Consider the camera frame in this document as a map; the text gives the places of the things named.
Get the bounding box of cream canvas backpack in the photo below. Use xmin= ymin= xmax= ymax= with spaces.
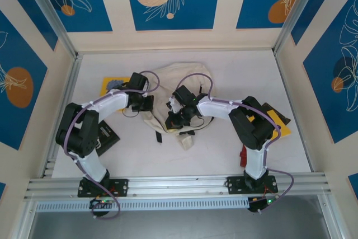
xmin=141 ymin=62 xmax=216 ymax=152

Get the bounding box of yellow book blue-haired figure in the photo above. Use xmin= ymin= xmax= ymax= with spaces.
xmin=100 ymin=76 xmax=132 ymax=97

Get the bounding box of black notebook white label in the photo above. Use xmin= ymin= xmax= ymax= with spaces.
xmin=96 ymin=120 xmax=121 ymax=157

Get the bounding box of black book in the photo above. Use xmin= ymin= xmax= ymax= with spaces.
xmin=261 ymin=102 xmax=291 ymax=125

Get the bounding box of yellow book with man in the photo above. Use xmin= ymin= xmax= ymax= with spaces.
xmin=248 ymin=110 xmax=291 ymax=139

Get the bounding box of grey metal shelf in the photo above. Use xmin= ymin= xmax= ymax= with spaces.
xmin=27 ymin=194 xmax=336 ymax=239

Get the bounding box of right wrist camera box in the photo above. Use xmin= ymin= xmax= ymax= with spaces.
xmin=167 ymin=97 xmax=180 ymax=113

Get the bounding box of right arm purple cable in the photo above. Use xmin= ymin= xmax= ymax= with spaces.
xmin=178 ymin=73 xmax=295 ymax=214

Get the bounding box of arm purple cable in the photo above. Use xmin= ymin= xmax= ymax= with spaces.
xmin=63 ymin=70 xmax=161 ymax=220
xmin=178 ymin=73 xmax=295 ymax=214

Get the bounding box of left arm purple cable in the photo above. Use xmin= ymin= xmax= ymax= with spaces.
xmin=63 ymin=70 xmax=161 ymax=220

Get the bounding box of aluminium table side rail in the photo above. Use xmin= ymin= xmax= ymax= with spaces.
xmin=272 ymin=51 xmax=315 ymax=172
xmin=41 ymin=53 xmax=83 ymax=179

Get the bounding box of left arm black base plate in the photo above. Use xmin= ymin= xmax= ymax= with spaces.
xmin=77 ymin=179 xmax=129 ymax=198

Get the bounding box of aluminium mounting rail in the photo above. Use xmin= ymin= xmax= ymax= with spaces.
xmin=23 ymin=173 xmax=332 ymax=199

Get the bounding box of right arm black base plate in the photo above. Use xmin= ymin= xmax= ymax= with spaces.
xmin=226 ymin=176 xmax=279 ymax=195

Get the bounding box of slotted grey cable duct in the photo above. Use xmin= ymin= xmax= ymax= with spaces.
xmin=35 ymin=197 xmax=250 ymax=212

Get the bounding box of aluminium frame post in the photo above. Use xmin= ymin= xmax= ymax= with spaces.
xmin=272 ymin=0 xmax=327 ymax=55
xmin=19 ymin=0 xmax=79 ymax=60

